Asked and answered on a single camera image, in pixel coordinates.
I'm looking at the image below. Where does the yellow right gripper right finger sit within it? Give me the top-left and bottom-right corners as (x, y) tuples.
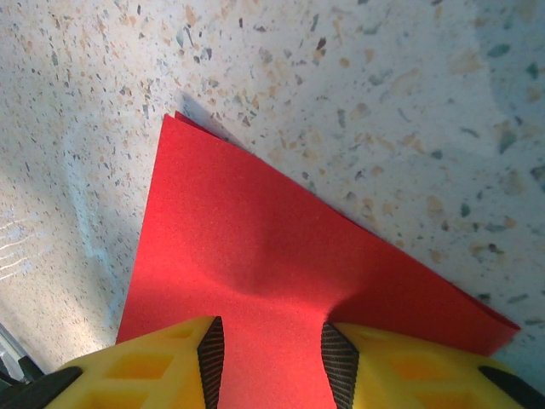
(320, 322), (545, 409)

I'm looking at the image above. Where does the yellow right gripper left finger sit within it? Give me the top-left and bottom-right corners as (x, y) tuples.
(8, 315), (225, 409)

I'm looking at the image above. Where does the red paper sheet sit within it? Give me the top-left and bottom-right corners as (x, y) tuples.
(115, 111), (521, 409)

